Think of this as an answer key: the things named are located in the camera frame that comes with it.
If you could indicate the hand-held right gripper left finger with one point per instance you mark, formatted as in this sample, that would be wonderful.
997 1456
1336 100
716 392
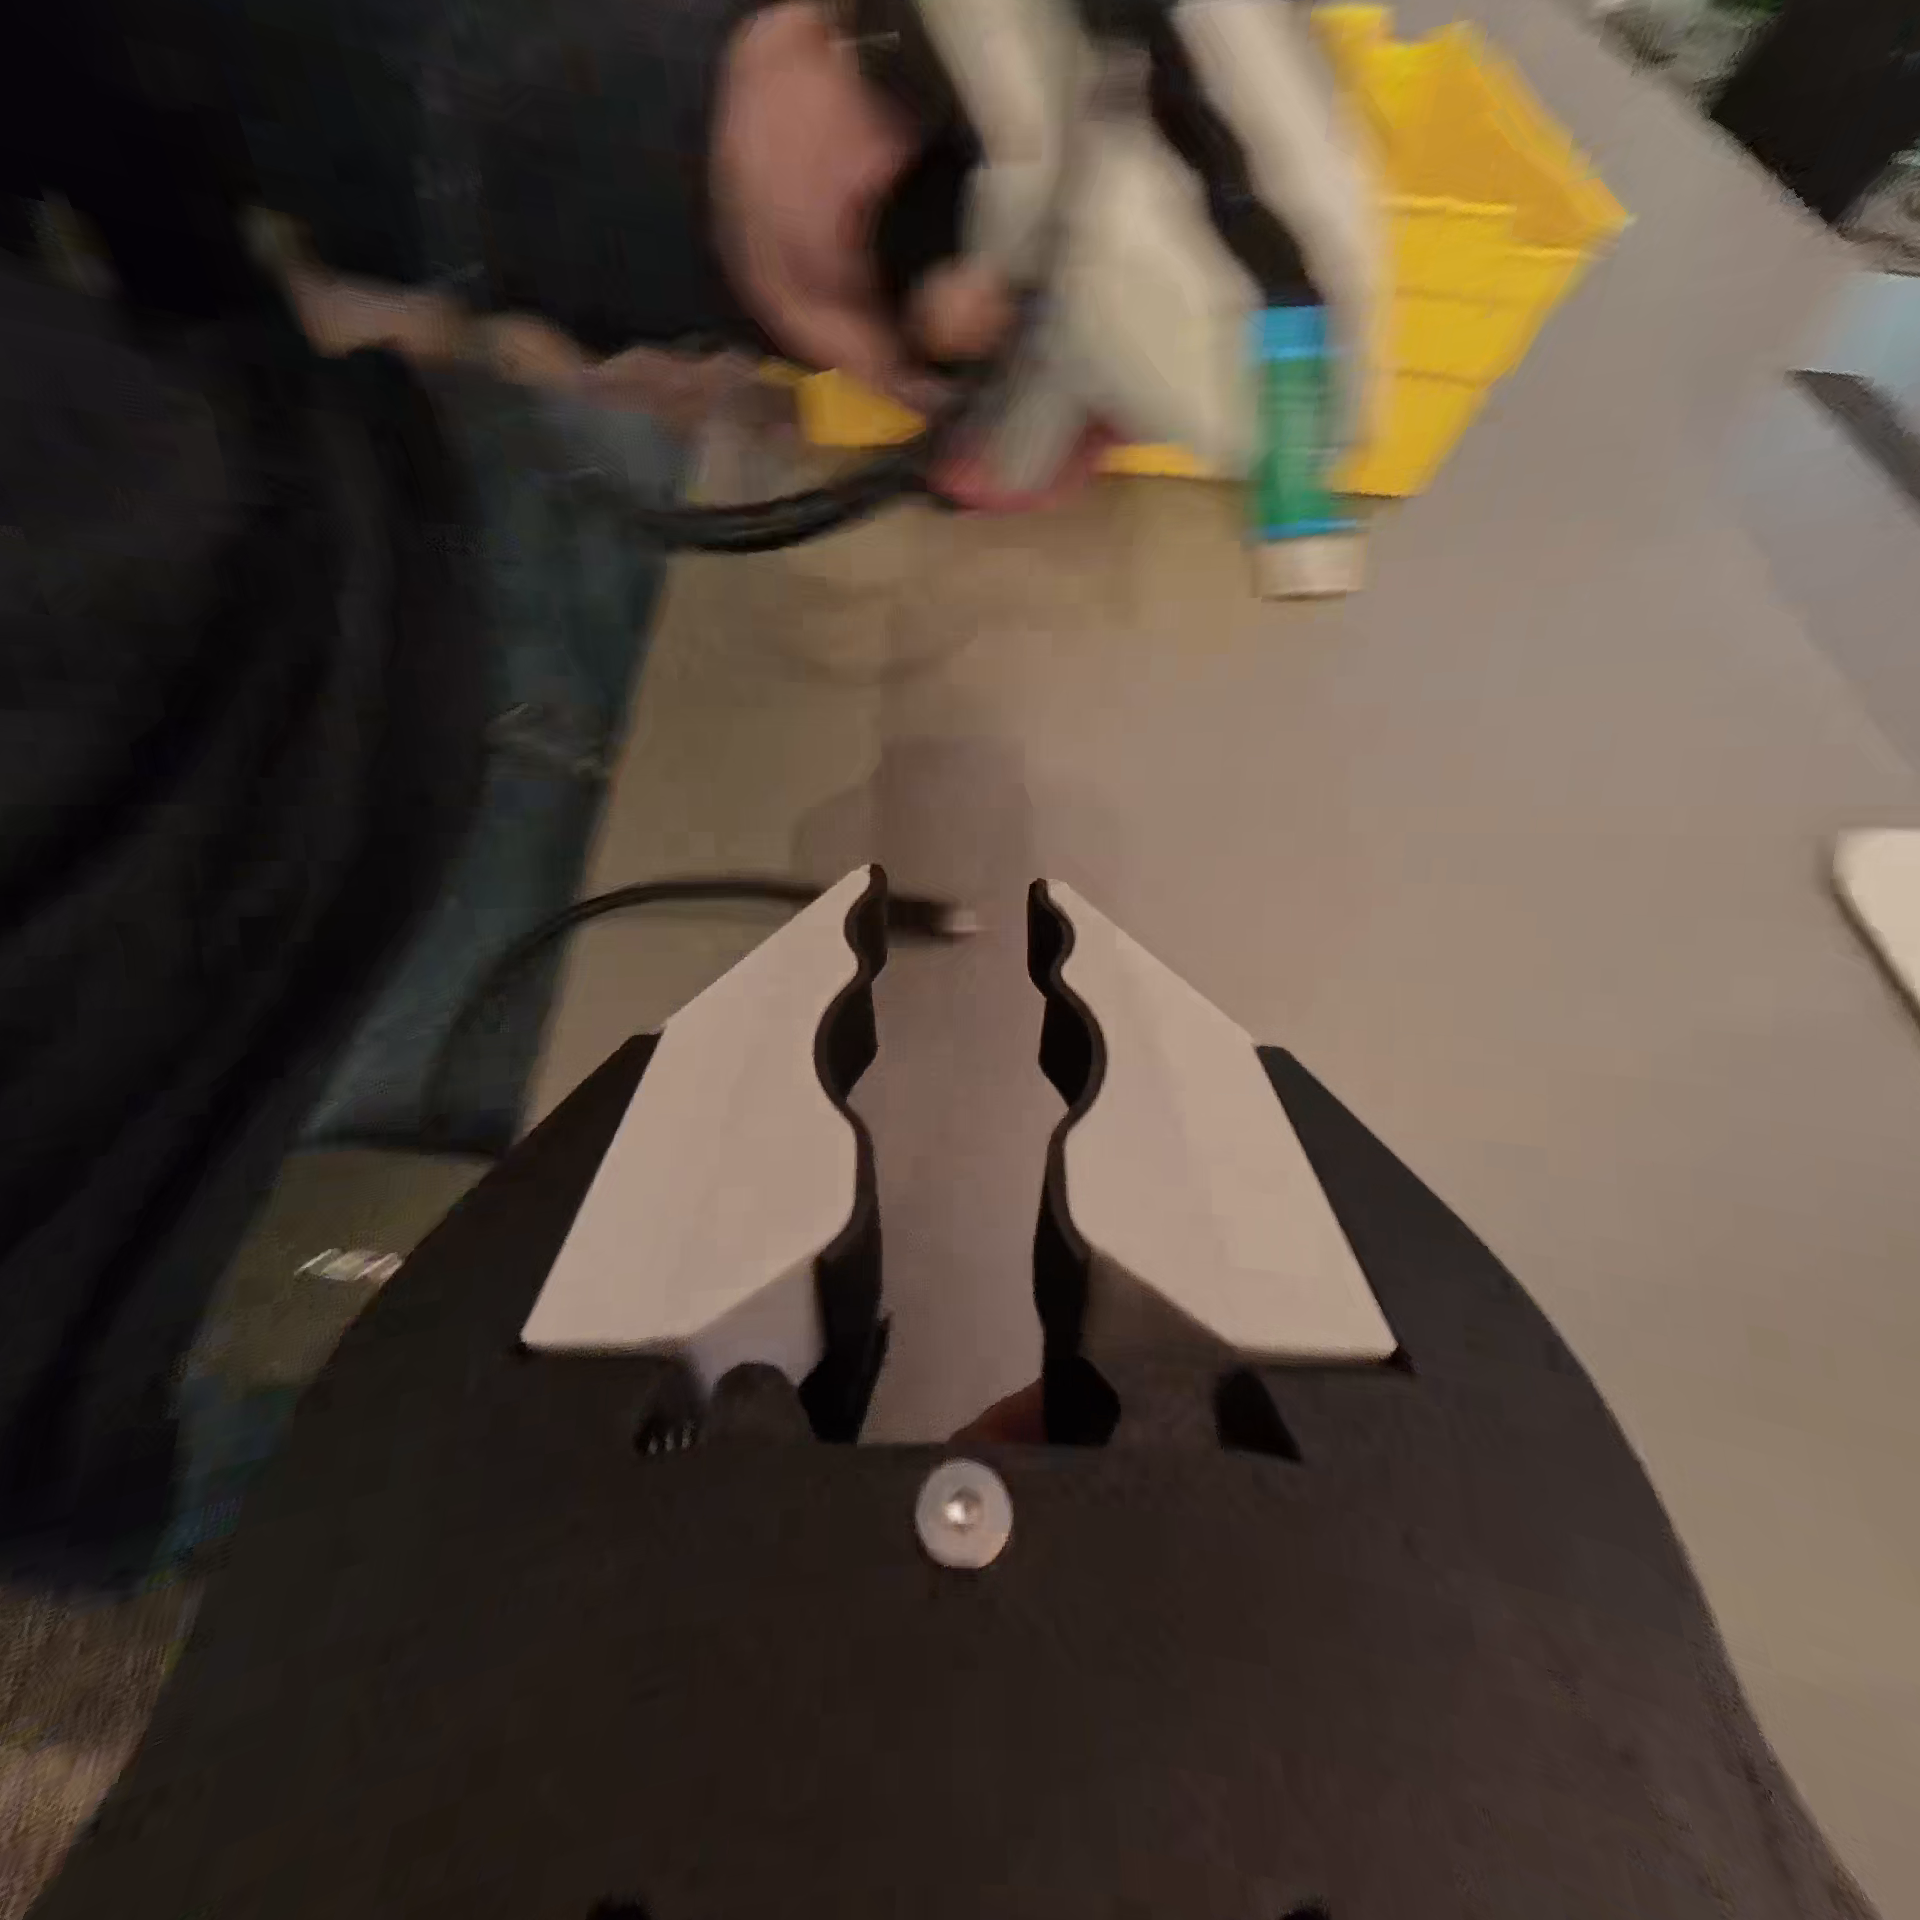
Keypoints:
690 1200

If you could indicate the yellow plastic bin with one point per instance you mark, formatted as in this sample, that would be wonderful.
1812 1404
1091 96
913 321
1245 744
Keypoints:
1469 240

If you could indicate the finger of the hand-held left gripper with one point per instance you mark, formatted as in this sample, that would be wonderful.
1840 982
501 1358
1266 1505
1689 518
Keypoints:
1154 316
1318 164

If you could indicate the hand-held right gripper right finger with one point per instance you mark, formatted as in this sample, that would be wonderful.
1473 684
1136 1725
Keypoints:
1230 1200

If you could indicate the person's left forearm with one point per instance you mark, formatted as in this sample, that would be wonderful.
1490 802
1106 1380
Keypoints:
523 164

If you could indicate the black high-back office chair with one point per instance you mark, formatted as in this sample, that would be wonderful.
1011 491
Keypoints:
1828 90

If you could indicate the person's left hand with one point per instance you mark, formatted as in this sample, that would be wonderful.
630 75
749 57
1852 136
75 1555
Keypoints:
810 195

